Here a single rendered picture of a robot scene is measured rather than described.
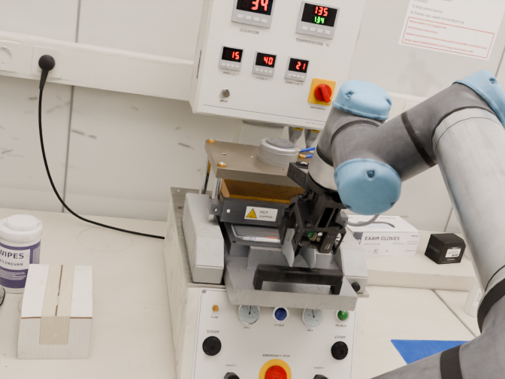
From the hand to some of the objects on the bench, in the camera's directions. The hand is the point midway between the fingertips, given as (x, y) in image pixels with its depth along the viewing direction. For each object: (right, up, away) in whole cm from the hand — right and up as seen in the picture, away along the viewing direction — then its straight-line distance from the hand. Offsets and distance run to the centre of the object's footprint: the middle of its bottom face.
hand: (291, 256), depth 100 cm
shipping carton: (-44, -15, +9) cm, 48 cm away
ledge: (+47, -11, +71) cm, 86 cm away
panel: (-3, -26, +1) cm, 26 cm away
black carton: (+48, -8, +65) cm, 81 cm away
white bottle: (+50, -20, +47) cm, 72 cm away
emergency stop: (-3, -24, +2) cm, 24 cm away
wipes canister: (-57, -8, +21) cm, 61 cm away
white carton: (+27, -5, +64) cm, 69 cm away
